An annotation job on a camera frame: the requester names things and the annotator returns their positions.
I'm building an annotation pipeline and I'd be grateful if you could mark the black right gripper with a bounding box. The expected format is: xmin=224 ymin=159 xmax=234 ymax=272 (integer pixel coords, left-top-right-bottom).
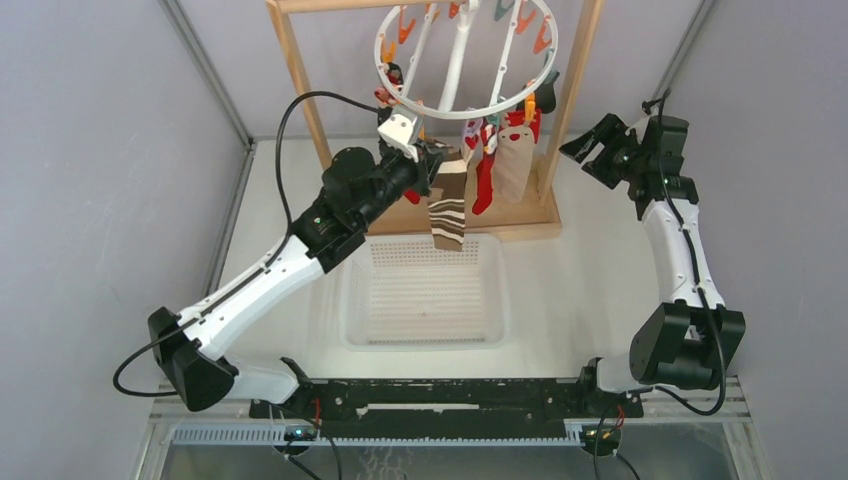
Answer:
xmin=561 ymin=112 xmax=649 ymax=190

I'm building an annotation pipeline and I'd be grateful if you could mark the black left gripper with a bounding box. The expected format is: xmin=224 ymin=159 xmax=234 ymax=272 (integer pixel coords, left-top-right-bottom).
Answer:
xmin=355 ymin=139 xmax=449 ymax=230

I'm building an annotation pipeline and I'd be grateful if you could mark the brown striped sock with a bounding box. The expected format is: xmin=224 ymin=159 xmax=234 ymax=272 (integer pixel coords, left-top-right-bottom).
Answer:
xmin=427 ymin=155 xmax=468 ymax=251

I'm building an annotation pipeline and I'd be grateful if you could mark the red sock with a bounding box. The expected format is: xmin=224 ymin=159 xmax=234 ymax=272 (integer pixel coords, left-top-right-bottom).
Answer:
xmin=472 ymin=120 xmax=497 ymax=216

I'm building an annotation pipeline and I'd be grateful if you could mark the beige reindeer sock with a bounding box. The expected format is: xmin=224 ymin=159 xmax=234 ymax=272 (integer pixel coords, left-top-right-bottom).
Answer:
xmin=492 ymin=109 xmax=541 ymax=203

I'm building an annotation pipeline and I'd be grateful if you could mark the white perforated plastic basket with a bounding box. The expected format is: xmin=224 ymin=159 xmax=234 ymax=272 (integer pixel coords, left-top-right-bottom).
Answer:
xmin=335 ymin=234 xmax=510 ymax=351

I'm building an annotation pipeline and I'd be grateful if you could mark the white round clip hanger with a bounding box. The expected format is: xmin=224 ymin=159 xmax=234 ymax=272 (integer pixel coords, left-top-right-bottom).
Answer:
xmin=373 ymin=1 xmax=559 ymax=121

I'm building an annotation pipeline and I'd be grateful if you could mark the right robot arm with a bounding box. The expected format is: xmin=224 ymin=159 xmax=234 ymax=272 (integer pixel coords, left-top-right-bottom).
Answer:
xmin=559 ymin=113 xmax=746 ymax=416

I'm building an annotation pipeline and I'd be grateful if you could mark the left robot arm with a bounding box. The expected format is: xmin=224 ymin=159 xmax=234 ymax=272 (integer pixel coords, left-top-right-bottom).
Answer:
xmin=148 ymin=140 xmax=460 ymax=417

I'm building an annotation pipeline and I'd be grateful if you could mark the wooden hanger stand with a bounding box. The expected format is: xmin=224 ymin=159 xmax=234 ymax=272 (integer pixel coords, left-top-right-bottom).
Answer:
xmin=262 ymin=0 xmax=613 ymax=243

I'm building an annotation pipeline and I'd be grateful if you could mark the dark green sock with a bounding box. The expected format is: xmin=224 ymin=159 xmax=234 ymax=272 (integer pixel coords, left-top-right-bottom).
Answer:
xmin=534 ymin=69 xmax=560 ymax=115

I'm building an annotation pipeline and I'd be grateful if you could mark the black grey sock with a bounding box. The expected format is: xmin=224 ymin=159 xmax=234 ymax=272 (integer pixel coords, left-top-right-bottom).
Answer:
xmin=383 ymin=62 xmax=404 ymax=90

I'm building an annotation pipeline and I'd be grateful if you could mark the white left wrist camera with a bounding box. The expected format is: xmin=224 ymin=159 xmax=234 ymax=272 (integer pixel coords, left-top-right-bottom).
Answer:
xmin=377 ymin=106 xmax=422 ymax=163

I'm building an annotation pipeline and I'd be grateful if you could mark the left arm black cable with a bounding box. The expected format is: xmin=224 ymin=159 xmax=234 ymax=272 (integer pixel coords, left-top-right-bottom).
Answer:
xmin=111 ymin=90 xmax=382 ymax=399

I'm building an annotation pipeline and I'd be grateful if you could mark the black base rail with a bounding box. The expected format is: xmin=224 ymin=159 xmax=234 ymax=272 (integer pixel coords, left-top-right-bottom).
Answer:
xmin=249 ymin=378 xmax=644 ymax=441

